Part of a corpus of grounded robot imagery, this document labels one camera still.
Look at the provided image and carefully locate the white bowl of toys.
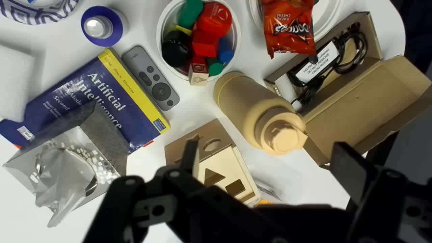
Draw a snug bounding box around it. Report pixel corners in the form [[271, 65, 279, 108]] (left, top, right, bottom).
[[159, 0, 237, 87]]

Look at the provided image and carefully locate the silver tissue box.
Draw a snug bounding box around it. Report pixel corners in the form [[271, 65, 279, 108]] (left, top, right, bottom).
[[5, 102, 129, 227]]

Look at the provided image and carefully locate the white plate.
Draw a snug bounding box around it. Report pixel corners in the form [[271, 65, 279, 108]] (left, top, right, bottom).
[[248, 0, 342, 41]]

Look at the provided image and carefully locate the blue Artificial Intelligence book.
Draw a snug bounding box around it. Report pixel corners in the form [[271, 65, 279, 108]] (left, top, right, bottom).
[[0, 49, 171, 153]]

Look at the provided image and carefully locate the blue spray bottle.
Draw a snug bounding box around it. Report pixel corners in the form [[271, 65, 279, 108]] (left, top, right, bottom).
[[82, 6, 126, 48]]

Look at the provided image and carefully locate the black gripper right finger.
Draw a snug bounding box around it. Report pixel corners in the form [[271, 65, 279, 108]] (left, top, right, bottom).
[[331, 142, 408, 243]]

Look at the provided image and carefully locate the red Doritos chip bag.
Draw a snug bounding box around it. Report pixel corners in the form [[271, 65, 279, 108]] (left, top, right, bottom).
[[260, 0, 316, 57]]

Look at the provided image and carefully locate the open cardboard box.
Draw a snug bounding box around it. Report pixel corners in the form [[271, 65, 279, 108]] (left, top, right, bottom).
[[264, 11, 432, 168]]

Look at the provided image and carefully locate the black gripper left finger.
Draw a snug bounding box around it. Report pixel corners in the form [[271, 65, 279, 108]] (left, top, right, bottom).
[[83, 176, 149, 243]]

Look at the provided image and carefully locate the tan water bottle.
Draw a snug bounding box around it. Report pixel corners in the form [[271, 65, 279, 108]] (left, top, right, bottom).
[[214, 72, 308, 156]]

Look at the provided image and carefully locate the blue patterned paper plate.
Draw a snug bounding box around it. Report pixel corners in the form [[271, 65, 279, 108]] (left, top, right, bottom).
[[0, 0, 82, 26]]

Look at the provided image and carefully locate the grey remote control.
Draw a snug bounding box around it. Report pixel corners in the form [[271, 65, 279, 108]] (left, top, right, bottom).
[[122, 45, 180, 111]]

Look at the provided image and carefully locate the wooden shape sorter box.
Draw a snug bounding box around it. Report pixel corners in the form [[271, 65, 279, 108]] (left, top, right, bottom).
[[165, 119, 261, 207]]

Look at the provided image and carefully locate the black cable bundle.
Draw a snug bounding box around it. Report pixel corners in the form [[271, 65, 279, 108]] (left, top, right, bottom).
[[287, 22, 370, 113]]

